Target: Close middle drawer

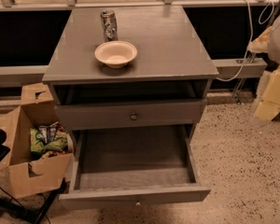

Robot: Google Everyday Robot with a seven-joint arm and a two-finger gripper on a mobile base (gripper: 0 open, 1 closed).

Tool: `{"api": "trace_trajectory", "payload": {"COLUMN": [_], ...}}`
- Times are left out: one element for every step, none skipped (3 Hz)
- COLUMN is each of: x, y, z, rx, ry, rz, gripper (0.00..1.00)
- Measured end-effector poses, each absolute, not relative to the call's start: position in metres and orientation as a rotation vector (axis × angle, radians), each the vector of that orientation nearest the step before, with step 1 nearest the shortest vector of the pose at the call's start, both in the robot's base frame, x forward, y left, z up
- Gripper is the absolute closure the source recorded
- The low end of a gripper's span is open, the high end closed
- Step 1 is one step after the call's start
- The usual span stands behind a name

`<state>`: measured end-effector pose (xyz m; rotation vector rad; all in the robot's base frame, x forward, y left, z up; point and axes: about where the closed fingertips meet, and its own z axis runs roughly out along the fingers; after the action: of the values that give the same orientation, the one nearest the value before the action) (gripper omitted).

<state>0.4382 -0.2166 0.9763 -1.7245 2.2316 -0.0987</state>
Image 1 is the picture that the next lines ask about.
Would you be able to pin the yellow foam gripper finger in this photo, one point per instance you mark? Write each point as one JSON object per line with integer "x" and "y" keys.
{"x": 267, "y": 104}

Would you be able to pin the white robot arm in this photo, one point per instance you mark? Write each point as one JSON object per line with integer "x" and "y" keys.
{"x": 268, "y": 42}

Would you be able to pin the grey top drawer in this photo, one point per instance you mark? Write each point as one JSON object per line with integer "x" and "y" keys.
{"x": 135, "y": 114}

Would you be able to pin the grey wooden drawer cabinet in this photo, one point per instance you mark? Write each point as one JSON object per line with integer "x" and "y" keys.
{"x": 171, "y": 64}

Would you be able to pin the metal stand pole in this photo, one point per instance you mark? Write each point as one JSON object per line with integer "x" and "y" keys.
{"x": 247, "y": 60}

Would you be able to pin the cream ceramic bowl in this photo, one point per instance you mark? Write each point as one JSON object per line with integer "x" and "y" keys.
{"x": 115, "y": 54}

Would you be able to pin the crushed silver can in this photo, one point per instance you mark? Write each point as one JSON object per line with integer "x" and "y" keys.
{"x": 109, "y": 24}

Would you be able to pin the green snack bag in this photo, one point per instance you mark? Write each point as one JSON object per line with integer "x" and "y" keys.
{"x": 47, "y": 138}

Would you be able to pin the open cardboard box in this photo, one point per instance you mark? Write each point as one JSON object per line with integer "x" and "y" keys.
{"x": 26, "y": 176}

